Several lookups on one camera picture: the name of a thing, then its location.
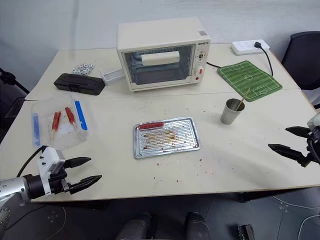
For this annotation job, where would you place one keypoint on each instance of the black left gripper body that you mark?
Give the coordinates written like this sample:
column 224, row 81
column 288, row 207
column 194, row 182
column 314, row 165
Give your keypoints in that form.
column 57, row 183

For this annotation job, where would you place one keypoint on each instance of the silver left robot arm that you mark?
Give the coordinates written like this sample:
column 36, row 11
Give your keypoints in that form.
column 13, row 188

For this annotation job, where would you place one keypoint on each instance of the dark rounded shape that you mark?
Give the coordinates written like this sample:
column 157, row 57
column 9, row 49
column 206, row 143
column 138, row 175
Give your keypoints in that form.
column 197, row 226
column 136, row 227

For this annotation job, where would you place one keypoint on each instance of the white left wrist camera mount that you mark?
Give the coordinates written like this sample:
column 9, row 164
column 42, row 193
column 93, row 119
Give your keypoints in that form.
column 47, row 158

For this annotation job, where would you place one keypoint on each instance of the small black floor object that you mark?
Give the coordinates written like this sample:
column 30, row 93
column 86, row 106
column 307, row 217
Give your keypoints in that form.
column 243, row 232

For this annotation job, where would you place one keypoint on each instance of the cream toaster oven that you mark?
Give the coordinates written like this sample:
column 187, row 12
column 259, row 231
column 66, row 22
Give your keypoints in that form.
column 160, row 50

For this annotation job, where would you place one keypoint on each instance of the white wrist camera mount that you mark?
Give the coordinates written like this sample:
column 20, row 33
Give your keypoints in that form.
column 47, row 158
column 315, row 123

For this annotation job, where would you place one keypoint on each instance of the red sausage on stick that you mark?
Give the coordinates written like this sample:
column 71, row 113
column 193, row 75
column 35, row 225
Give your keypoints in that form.
column 56, row 121
column 70, row 115

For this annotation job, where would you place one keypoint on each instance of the thin wooden stick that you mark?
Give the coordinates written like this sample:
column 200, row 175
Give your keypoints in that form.
column 244, row 98

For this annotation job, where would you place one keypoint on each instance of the white power strip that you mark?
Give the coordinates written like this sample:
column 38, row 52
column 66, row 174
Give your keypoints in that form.
column 246, row 47

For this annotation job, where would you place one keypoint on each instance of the silver ribbed baking tray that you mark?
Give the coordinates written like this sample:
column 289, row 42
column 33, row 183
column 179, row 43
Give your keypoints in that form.
column 167, row 140

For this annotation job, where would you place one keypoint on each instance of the dark office chair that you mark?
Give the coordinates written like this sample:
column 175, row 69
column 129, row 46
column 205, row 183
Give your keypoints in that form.
column 303, row 60

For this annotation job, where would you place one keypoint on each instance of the clear plastic container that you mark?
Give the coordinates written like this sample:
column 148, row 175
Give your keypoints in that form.
column 60, row 140

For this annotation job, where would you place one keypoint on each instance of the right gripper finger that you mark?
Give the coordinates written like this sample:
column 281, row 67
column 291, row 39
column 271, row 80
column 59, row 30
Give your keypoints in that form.
column 297, row 130
column 283, row 150

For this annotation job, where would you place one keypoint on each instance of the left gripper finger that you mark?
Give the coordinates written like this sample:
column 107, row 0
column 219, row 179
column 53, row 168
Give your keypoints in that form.
column 78, row 161
column 86, row 182

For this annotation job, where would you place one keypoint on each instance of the steel cup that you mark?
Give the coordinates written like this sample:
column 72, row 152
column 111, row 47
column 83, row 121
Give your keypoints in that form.
column 231, row 113

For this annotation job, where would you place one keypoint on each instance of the small white plastic tray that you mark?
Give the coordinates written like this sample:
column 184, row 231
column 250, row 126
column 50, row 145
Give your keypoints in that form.
column 112, row 76

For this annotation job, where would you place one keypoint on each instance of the black and white dice pack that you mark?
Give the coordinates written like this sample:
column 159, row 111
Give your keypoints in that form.
column 83, row 68

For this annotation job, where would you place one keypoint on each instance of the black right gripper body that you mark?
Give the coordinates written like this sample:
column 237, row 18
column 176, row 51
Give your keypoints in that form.
column 313, row 155

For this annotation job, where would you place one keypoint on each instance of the black tripod stand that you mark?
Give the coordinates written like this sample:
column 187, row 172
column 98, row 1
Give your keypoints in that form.
column 10, row 80

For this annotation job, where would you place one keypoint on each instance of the black oblong case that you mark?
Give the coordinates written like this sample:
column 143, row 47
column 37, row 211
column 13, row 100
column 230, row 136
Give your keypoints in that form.
column 78, row 83

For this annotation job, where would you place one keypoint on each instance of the blue container clip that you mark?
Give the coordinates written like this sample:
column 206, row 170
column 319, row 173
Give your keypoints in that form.
column 81, row 115
column 36, row 130

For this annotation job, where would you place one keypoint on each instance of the green soccer field mat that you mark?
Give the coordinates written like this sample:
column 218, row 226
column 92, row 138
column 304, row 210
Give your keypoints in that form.
column 250, row 80

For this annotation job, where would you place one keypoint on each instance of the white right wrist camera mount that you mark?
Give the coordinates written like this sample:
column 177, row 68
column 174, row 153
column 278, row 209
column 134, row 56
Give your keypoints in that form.
column 315, row 123

